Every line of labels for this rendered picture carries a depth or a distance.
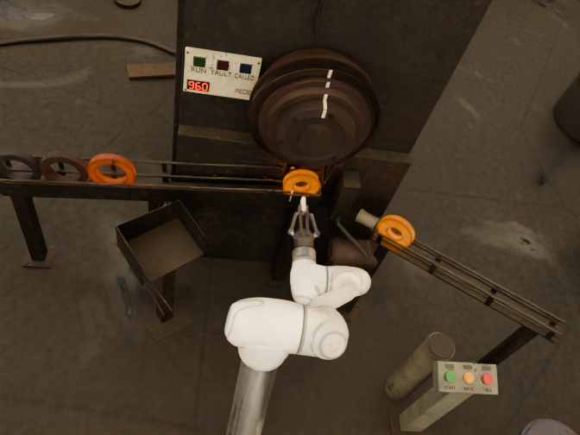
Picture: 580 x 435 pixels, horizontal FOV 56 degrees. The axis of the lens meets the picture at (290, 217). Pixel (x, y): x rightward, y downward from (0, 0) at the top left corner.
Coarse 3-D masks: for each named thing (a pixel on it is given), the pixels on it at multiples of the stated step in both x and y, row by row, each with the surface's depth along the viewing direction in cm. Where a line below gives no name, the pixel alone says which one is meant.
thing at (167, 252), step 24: (144, 216) 204; (168, 216) 214; (120, 240) 201; (144, 240) 211; (168, 240) 213; (192, 240) 214; (144, 264) 206; (168, 264) 207; (168, 288) 232; (144, 312) 256; (168, 312) 250; (168, 336) 252
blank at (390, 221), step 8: (392, 216) 221; (384, 224) 224; (392, 224) 221; (400, 224) 218; (408, 224) 219; (384, 232) 227; (392, 232) 228; (400, 232) 221; (408, 232) 219; (400, 240) 224; (408, 240) 221
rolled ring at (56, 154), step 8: (56, 152) 209; (64, 152) 210; (48, 160) 209; (56, 160) 209; (64, 160) 209; (72, 160) 210; (80, 160) 212; (40, 168) 213; (48, 168) 214; (80, 168) 213; (48, 176) 217; (56, 176) 219; (64, 176) 221; (80, 176) 217; (88, 176) 218; (72, 184) 221
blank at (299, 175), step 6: (288, 174) 221; (294, 174) 219; (300, 174) 219; (306, 174) 219; (312, 174) 220; (288, 180) 221; (294, 180) 221; (300, 180) 221; (306, 180) 221; (312, 180) 221; (288, 186) 224; (294, 186) 227; (300, 186) 229; (306, 186) 227; (312, 186) 225; (318, 186) 225; (312, 192) 228
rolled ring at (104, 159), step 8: (96, 160) 210; (104, 160) 210; (112, 160) 210; (120, 160) 211; (128, 160) 214; (88, 168) 213; (96, 168) 214; (128, 168) 214; (96, 176) 217; (104, 176) 221; (128, 176) 218
